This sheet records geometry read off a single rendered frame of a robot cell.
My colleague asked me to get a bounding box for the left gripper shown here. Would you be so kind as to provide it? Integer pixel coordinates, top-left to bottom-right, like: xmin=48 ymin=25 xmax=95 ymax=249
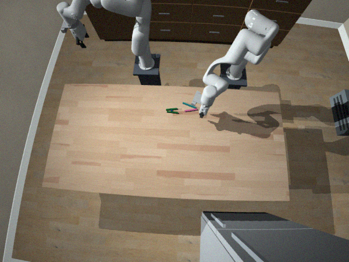
xmin=199 ymin=105 xmax=209 ymax=118

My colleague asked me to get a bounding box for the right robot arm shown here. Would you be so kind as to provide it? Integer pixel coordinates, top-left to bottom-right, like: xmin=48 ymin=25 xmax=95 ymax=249
xmin=57 ymin=0 xmax=155 ymax=70

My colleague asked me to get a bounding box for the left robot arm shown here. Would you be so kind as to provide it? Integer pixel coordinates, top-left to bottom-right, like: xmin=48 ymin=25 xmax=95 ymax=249
xmin=191 ymin=9 xmax=279 ymax=108

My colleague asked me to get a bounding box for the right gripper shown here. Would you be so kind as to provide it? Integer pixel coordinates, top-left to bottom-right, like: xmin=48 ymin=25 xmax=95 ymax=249
xmin=70 ymin=21 xmax=89 ymax=48

